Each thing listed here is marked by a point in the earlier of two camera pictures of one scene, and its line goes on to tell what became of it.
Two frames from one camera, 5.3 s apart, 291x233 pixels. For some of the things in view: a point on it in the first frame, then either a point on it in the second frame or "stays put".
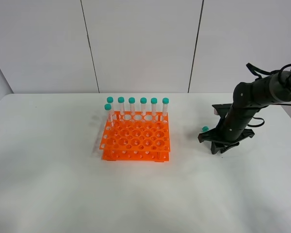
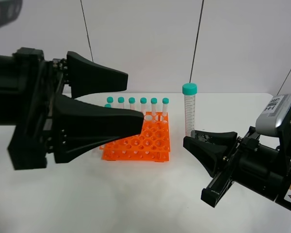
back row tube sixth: x=165 y=101 stays put
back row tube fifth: x=153 y=102 stays put
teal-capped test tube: x=205 y=128 to x=189 y=90
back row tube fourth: x=143 y=102 stays put
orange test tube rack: x=137 y=136 stays put
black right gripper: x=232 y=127 to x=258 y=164
